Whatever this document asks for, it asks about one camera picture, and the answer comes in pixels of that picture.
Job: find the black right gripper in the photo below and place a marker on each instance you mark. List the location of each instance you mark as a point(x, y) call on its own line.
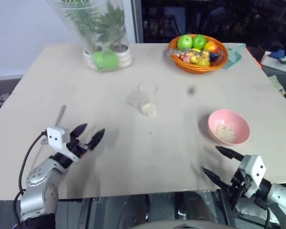
point(238, 186)

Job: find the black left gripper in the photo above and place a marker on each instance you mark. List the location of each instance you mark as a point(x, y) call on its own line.
point(78, 148)

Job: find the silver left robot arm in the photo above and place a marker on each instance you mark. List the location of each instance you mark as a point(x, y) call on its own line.
point(41, 176)

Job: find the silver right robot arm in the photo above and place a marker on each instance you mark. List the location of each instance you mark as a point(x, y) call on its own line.
point(280, 202)

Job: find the grey metal spoon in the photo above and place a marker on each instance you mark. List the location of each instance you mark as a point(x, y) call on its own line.
point(61, 114)

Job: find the pink bowl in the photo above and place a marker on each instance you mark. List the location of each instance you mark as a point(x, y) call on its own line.
point(240, 124)

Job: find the clear glass cup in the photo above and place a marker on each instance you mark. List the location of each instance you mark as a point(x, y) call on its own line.
point(147, 95)

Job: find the white ribbed plant pot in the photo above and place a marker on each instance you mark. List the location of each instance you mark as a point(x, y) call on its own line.
point(124, 56)
point(87, 59)

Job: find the green plastic cup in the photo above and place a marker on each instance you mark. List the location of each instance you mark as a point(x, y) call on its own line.
point(105, 60)

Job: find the small paper card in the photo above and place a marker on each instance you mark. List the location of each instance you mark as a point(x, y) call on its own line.
point(277, 84)

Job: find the orange woven basket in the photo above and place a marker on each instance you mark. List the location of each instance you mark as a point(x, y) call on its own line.
point(197, 68)

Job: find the yellow pear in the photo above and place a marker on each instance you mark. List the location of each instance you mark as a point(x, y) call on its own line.
point(202, 62)

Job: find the dark blue small object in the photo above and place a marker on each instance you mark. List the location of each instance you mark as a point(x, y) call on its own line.
point(213, 56)

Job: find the glass vase with plant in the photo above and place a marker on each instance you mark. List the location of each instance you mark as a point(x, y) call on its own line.
point(69, 23)

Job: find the green leafy plant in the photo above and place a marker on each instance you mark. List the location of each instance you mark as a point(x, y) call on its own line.
point(109, 23)

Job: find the clear bag of candy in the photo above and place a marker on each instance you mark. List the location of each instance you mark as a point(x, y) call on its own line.
point(188, 54)

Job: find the red yellow apple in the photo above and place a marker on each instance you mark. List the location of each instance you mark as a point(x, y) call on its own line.
point(211, 47)

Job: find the blue cloth object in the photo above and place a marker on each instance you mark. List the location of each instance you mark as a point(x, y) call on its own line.
point(277, 54)

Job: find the green apple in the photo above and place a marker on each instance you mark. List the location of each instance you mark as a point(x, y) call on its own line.
point(199, 42)
point(184, 42)

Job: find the dark glass shelf cabinet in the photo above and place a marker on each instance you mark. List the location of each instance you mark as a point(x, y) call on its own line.
point(205, 16)

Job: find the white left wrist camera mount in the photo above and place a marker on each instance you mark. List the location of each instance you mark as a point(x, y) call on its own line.
point(57, 138)

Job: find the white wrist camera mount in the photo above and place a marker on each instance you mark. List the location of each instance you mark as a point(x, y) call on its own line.
point(256, 170)
point(57, 138)

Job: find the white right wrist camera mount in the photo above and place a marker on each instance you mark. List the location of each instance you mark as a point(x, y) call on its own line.
point(256, 170)

